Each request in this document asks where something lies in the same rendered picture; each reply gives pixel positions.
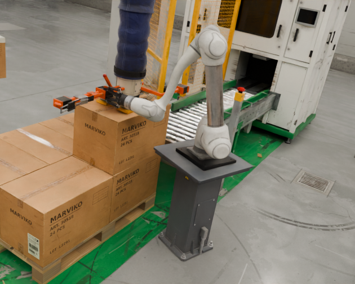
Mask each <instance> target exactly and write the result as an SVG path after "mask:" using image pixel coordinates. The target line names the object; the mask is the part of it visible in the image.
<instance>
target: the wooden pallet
mask: <svg viewBox="0 0 355 284"><path fill-rule="evenodd" d="M155 197H156V192H155V193H153V194H152V195H150V196H149V197H147V198H146V199H144V200H143V201H141V202H140V203H138V204H137V205H136V206H134V207H133V208H131V209H129V210H128V211H126V212H125V213H124V214H122V215H121V216H119V217H118V218H116V219H115V220H113V221H112V222H110V223H109V224H107V225H106V226H105V227H103V228H101V229H100V230H98V231H97V232H96V233H94V234H93V235H91V236H89V237H88V238H87V239H85V240H84V241H82V242H81V243H79V244H78V245H76V246H75V247H73V248H72V249H70V250H69V251H68V252H66V253H65V254H63V255H61V256H60V257H59V258H57V259H56V260H54V261H53V262H51V263H50V264H49V265H47V266H45V267H44V268H42V267H41V266H39V265H38V264H36V263H35V262H34V261H32V260H30V259H29V258H28V257H26V256H25V255H23V254H22V253H20V252H19V251H18V250H16V249H15V248H13V247H12V246H10V245H9V244H8V243H6V242H5V241H3V240H2V239H1V238H0V253H2V252H3V251H5V250H7V249H8V250H9V251H11V252H12V253H13V254H15V255H16V256H18V257H19V258H21V259H22V260H23V261H25V262H26V263H28V264H29V265H31V266H32V279H33V280H35V281H36V282H37V283H39V284H47V283H48V282H50V281H51V280H52V279H54V278H55V277H56V276H58V275H59V274H60V273H62V272H63V271H65V270H66V269H68V268H69V267H70V266H72V265H73V264H74V263H76V262H77V261H78V260H80V259H81V258H83V257H84V256H86V255H87V254H88V253H89V252H91V251H92V250H94V249H95V248H97V247H98V246H99V245H101V244H102V243H103V242H105V241H106V240H108V239H109V238H110V237H111V236H113V235H115V234H116V233H117V232H119V231H120V230H121V229H123V228H124V227H125V226H127V225H128V224H129V223H131V222H132V221H134V220H135V219H137V218H138V217H139V216H141V215H142V214H143V213H145V212H146V211H148V210H149V209H150V208H152V207H153V206H154V201H155Z"/></svg>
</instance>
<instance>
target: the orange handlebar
mask: <svg viewBox="0 0 355 284"><path fill-rule="evenodd" d="M141 90H143V91H146V92H148V93H151V94H154V95H157V96H160V97H162V96H163V95H164V94H165V92H164V93H159V92H157V91H153V90H150V89H148V88H145V87H141ZM179 91H180V89H179V88H176V90H175V92H174V93H176V92H179ZM84 95H86V96H92V95H94V99H98V97H101V96H104V94H103V93H99V91H95V92H93V91H90V92H87V94H84ZM71 99H73V100H77V99H75V97H71ZM54 104H55V106H57V107H61V104H60V103H57V102H55V103H54Z"/></svg>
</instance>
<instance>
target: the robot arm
mask: <svg viewBox="0 0 355 284"><path fill-rule="evenodd" d="M227 48H228V45H227V41H226V39H225V38H224V37H223V36H222V35H221V34H220V30H219V28H218V27H216V26H215V25H209V26H207V27H205V28H204V29H203V30H202V31H201V32H200V33H199V34H198V35H197V36H196V37H195V38H194V39H193V40H192V42H191V43H190V45H189V46H188V48H187V49H186V51H185V52H184V54H183V55H182V57H181V58H180V60H179V61H178V62H177V64H176V66H175V67H174V70H173V72H172V75H171V78H170V81H169V83H168V86H167V89H166V92H165V94H164V95H163V96H162V97H161V98H160V99H159V100H154V101H149V100H146V99H143V98H138V97H134V96H131V95H125V94H123V93H121V90H122V89H121V88H115V87H111V86H110V87H108V88H106V87H105V88H102V87H101V88H100V89H102V90H105V91H108V92H110V93H111V94H113V95H114V96H115V97H116V98H115V99H113V98H108V99H105V100H106V101H107V103H108V104H110V105H112V106H114V107H116V108H117V109H118V108H120V105H121V106H123V107H125V108H126V109H129V110H131V111H133V112H135V113H136V114H138V115H140V116H142V117H145V118H146V119H148V120H150V121H152V122H159V121H161V120H163V118H164V116H165V111H166V106H167V104H168V103H169V102H170V100H171V98H172V96H173V94H174V92H175V90H176V87H177V85H178V83H179V81H180V78H181V76H182V74H183V72H184V71H185V70H186V68H187V67H188V66H190V64H192V63H193V62H195V61H196V60H197V59H199V58H200V57H201V58H202V62H203V64H204V65H205V77H206V103H207V115H205V116H203V117H202V118H201V120H200V121H199V123H198V126H197V131H196V136H195V141H194V146H193V147H187V150H188V151H190V152H191V153H192V154H194V155H195V156H196V157H197V158H198V159H199V160H204V159H222V158H225V157H227V156H228V155H229V153H230V151H231V147H232V146H231V143H230V137H229V130H228V126H227V125H226V124H225V123H224V106H223V63H224V62H225V56H226V52H227ZM113 90H114V91H118V92H119V93H116V92H114V91H113ZM112 101H115V102H117V104H116V103H114V102H112Z"/></svg>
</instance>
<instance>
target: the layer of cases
mask: <svg viewBox="0 0 355 284"><path fill-rule="evenodd" d="M73 131H74V113H70V114H66V115H63V116H60V117H56V118H53V119H49V120H46V121H43V122H40V123H36V124H33V125H30V126H26V127H22V128H19V129H16V130H13V131H9V132H5V133H3V134H0V238H1V239H2V240H3V241H5V242H6V243H8V244H9V245H10V246H12V247H13V248H15V249H16V250H18V251H19V252H20V253H22V254H23V255H25V256H26V257H28V258H29V259H30V260H32V261H34V262H35V263H36V264H38V265H39V266H41V267H42V268H44V267H45V266H47V265H49V264H50V263H51V262H53V261H54V260H56V259H57V258H59V257H60V256H61V255H63V254H65V253H66V252H68V251H69V250H70V249H72V248H73V247H75V246H76V245H78V244H79V243H81V242H82V241H84V240H85V239H87V238H88V237H89V236H91V235H93V234H94V233H96V232H97V231H98V230H100V229H101V228H103V227H105V226H106V225H107V224H109V223H110V222H112V221H113V220H115V219H116V218H118V217H119V216H121V215H122V214H124V213H125V212H126V211H128V210H129V209H131V208H133V207H134V206H136V205H137V204H138V203H140V202H141V201H143V200H144V199H146V198H147V197H149V196H150V195H152V194H153V193H155V192H156V187H157V180H158V173H159V166H160V161H161V157H160V156H159V155H158V154H156V155H154V156H152V157H150V158H148V159H146V160H144V161H142V162H139V163H137V164H135V165H133V166H131V167H129V168H127V169H125V170H123V171H121V172H119V173H117V174H115V175H111V174H109V173H107V172H105V171H103V170H101V169H99V168H97V167H95V166H94V165H92V164H90V163H88V162H86V161H84V160H82V159H80V158H78V157H76V156H74V155H73Z"/></svg>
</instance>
